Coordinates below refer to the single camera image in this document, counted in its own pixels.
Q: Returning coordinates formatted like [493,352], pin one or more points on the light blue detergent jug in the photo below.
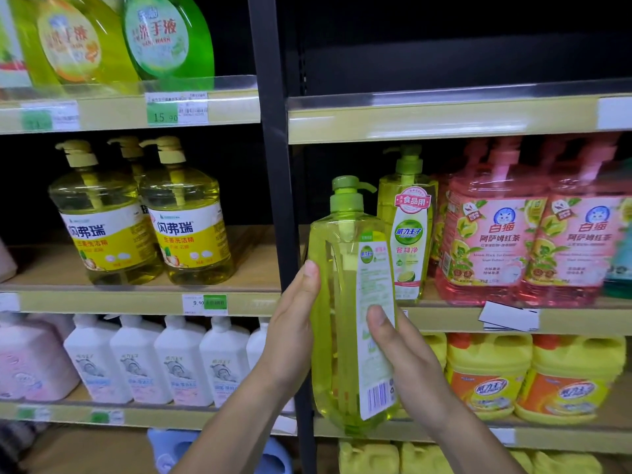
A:
[170,449]
[274,456]

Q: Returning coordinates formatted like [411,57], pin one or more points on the blank white shelf label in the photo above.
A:
[614,113]

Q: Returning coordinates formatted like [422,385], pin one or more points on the person's left forearm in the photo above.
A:
[232,429]

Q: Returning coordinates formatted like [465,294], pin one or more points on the plain white label card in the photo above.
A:
[508,316]
[285,425]

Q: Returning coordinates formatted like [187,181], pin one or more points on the person's left hand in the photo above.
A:
[289,330]

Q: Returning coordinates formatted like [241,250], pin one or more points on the yellow orange detergent jug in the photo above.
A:
[568,380]
[437,347]
[486,375]

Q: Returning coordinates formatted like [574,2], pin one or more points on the tall yellow green bottle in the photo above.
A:
[12,54]

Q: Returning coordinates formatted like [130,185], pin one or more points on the round yellow hand wash bottle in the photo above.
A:
[74,44]

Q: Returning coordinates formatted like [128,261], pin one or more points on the teal green detergent bottle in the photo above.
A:
[619,271]

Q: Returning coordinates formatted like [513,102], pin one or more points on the wooden shelf rack black frame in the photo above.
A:
[247,271]

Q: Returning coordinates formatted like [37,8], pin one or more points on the white baby label bottle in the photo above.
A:
[140,365]
[96,365]
[182,365]

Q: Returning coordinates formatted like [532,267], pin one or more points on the slim green dish soap bottle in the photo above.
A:
[336,301]

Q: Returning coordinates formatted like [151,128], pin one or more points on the round green hand wash bottle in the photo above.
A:
[165,39]

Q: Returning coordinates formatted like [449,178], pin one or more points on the green white price tag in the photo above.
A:
[502,436]
[33,414]
[205,305]
[49,116]
[177,109]
[9,302]
[107,417]

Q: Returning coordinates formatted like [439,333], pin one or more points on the pale pink pump bottle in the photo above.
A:
[7,261]

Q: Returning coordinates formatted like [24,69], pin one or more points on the yellow dish soap pump bottle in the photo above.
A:
[108,241]
[190,241]
[129,148]

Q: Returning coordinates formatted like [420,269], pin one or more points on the person's right hand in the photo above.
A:
[417,375]

